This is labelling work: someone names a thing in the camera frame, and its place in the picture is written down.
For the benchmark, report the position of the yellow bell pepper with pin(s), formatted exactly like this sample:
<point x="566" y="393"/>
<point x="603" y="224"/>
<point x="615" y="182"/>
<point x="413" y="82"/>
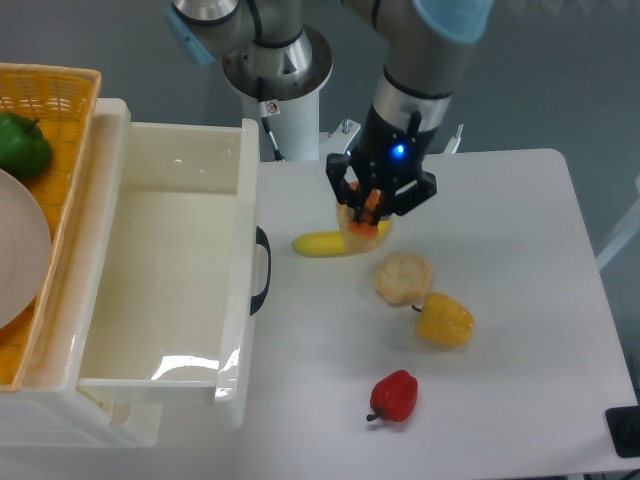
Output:
<point x="444" y="321"/>

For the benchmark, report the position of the green bell pepper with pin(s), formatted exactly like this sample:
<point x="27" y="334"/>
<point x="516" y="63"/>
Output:
<point x="25" y="153"/>

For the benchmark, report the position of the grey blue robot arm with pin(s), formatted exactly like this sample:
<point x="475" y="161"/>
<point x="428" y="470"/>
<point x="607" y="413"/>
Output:
<point x="407" y="57"/>

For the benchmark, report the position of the white drawer cabinet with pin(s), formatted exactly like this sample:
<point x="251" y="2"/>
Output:
<point x="49" y="410"/>

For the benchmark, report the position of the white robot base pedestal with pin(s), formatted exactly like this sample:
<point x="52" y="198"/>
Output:
<point x="295" y="127"/>

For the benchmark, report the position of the black drawer handle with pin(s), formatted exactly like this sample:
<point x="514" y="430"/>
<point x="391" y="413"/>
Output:
<point x="263" y="270"/>

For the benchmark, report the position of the yellow woven basket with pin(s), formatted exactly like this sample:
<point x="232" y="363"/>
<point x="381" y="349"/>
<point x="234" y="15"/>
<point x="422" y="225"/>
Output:
<point x="64" y="100"/>

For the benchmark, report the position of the red bell pepper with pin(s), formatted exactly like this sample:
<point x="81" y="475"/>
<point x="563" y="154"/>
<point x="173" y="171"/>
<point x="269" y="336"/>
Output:
<point x="394" y="397"/>

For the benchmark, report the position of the black device at edge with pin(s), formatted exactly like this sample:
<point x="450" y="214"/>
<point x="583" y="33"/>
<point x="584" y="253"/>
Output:
<point x="624" y="424"/>

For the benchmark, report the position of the yellow banana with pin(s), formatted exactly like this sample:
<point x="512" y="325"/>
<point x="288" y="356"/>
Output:
<point x="321" y="244"/>

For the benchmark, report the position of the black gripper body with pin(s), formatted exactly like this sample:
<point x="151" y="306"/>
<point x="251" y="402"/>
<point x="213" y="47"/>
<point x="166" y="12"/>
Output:
<point x="387" y="158"/>

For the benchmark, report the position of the round bread roll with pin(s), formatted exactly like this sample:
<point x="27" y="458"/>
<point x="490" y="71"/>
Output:
<point x="403" y="277"/>

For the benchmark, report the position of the beige round plate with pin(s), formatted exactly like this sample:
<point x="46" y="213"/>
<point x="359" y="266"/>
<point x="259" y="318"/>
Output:
<point x="25" y="247"/>

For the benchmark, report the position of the upper white drawer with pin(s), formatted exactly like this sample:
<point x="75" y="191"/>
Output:
<point x="173" y="316"/>

